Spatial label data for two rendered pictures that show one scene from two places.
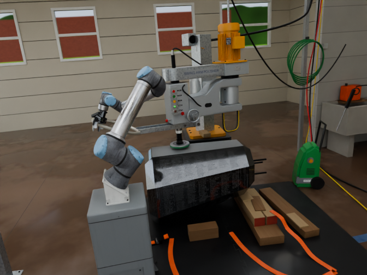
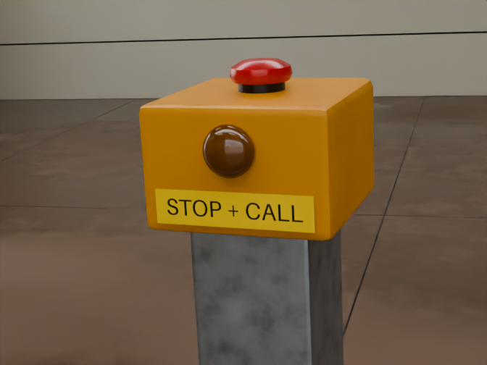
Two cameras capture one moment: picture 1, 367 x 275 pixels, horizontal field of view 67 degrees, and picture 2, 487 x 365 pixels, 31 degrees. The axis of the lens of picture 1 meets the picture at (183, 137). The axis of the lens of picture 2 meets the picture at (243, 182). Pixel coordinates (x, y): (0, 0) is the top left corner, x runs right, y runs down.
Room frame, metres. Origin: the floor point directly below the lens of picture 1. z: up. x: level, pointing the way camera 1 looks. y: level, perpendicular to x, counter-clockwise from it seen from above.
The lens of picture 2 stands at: (1.53, 1.44, 1.16)
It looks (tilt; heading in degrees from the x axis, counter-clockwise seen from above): 14 degrees down; 26
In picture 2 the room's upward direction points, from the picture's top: 3 degrees counter-clockwise
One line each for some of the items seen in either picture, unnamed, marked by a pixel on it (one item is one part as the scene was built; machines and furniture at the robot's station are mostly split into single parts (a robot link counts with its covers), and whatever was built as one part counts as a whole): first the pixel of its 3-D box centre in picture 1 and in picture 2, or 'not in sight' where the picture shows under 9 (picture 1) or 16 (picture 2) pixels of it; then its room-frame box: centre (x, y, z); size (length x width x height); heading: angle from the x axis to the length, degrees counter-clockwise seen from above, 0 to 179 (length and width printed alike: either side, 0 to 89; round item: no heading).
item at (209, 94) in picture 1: (209, 101); not in sight; (3.05, -0.32, 1.31); 0.74 x 0.23 x 0.49; 111
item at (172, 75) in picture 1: (205, 72); not in sight; (3.05, -0.28, 1.62); 0.96 x 0.25 x 0.17; 111
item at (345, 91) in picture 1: (353, 91); not in sight; (4.77, -3.00, 1.00); 0.50 x 0.22 x 0.33; 101
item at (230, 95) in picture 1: (230, 94); not in sight; (3.16, -0.57, 1.35); 0.19 x 0.19 x 0.20
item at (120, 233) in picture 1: (125, 245); not in sight; (1.84, 0.52, 0.43); 0.50 x 0.50 x 0.85; 11
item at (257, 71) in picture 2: not in sight; (261, 74); (2.04, 1.67, 1.09); 0.04 x 0.04 x 0.02
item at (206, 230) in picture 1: (202, 231); not in sight; (2.44, -0.13, 0.07); 0.30 x 0.12 x 0.12; 96
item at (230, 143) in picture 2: not in sight; (228, 150); (1.97, 1.66, 1.05); 0.03 x 0.02 x 0.03; 95
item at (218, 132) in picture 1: (205, 131); not in sight; (3.76, -0.31, 0.76); 0.49 x 0.49 x 0.05; 5
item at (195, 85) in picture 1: (210, 89); not in sight; (3.58, -0.39, 1.37); 0.74 x 0.34 x 0.25; 23
